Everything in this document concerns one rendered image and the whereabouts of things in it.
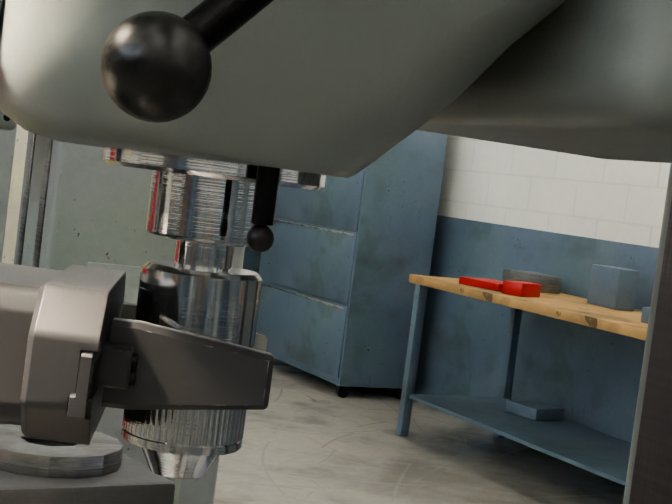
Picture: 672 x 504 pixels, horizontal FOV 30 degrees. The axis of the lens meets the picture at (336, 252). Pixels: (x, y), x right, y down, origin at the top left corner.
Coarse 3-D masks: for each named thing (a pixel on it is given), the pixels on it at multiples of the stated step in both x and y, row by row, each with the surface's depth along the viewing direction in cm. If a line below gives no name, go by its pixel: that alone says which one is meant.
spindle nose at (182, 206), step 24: (168, 192) 46; (192, 192) 46; (216, 192) 46; (240, 192) 46; (168, 216) 46; (192, 216) 46; (216, 216) 46; (240, 216) 46; (192, 240) 46; (216, 240) 46; (240, 240) 47
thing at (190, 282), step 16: (144, 272) 47; (160, 272) 47; (176, 272) 46; (192, 272) 46; (208, 272) 46; (224, 272) 47; (240, 272) 48; (144, 288) 47; (160, 288) 47; (176, 288) 46; (192, 288) 46; (208, 288) 46; (224, 288) 46; (240, 288) 47; (256, 288) 48
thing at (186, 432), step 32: (160, 320) 47; (192, 320) 46; (224, 320) 47; (256, 320) 48; (128, 416) 48; (160, 416) 47; (192, 416) 47; (224, 416) 47; (160, 448) 47; (192, 448) 47; (224, 448) 47
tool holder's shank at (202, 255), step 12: (180, 240) 48; (180, 252) 48; (192, 252) 47; (204, 252) 47; (216, 252) 48; (228, 252) 48; (180, 264) 48; (192, 264) 47; (204, 264) 47; (216, 264) 48; (228, 264) 48
